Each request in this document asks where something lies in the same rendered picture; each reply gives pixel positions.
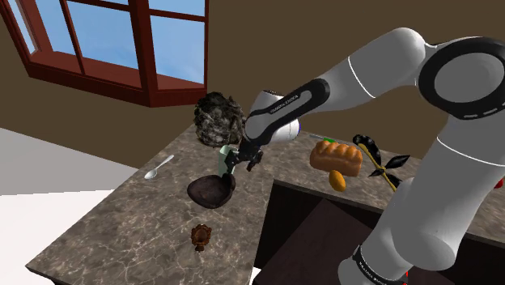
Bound grey plant in green pot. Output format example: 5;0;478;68
193;91;247;177

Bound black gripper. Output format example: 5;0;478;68
224;138;265;175

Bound dark brown bowl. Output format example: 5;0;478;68
186;172;237;210

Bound silver spoon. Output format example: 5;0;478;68
143;154;176;181

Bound red framed window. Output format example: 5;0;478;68
0;0;210;108

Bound small brown figure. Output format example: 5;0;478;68
190;223;213;253

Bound grey tool with green handle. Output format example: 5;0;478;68
308;134;349;145

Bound black leaves on yellow stem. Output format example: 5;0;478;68
351;134;412;194

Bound brown bread loaf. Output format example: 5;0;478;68
308;139;364;178

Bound orange egg shaped thing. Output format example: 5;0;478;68
328;169;347;194

